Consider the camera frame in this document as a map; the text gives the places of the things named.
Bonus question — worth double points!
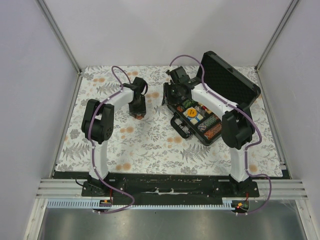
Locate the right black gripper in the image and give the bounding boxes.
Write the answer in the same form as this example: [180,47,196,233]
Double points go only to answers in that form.
[162,82,183,106]

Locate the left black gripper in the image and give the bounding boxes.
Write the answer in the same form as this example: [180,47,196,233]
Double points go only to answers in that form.
[128,96,147,119]

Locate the yellow big blind button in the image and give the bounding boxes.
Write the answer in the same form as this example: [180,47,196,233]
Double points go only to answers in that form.
[185,107,198,118]

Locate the keys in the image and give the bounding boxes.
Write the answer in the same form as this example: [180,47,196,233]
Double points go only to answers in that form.
[196,105,203,112]

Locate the blue playing card deck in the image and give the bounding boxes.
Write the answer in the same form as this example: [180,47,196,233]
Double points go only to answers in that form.
[183,111,204,125]

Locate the red playing card deck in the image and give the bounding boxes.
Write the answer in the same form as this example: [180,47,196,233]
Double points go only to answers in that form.
[201,105,212,114]

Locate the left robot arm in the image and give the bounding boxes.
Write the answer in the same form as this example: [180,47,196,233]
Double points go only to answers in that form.
[81,77,148,197]

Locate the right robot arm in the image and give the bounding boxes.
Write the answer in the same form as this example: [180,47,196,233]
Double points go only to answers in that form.
[162,66,258,197]

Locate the black poker chip case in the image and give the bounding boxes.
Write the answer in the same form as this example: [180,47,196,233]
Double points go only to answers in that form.
[162,51,261,150]

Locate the floral table mat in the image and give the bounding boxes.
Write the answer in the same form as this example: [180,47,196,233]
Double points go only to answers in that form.
[57,65,283,178]

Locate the green blue chip row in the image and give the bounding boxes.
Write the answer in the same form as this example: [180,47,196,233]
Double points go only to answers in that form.
[197,115,217,132]

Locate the orange chip row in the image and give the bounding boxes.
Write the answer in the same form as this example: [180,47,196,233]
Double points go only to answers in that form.
[204,124,222,141]

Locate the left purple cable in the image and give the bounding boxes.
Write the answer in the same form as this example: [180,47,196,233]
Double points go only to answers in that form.
[91,65,136,215]

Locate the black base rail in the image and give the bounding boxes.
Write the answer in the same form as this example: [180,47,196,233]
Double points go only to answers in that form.
[54,171,260,205]

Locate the white cable duct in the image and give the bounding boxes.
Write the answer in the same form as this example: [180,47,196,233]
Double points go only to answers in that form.
[46,198,244,211]

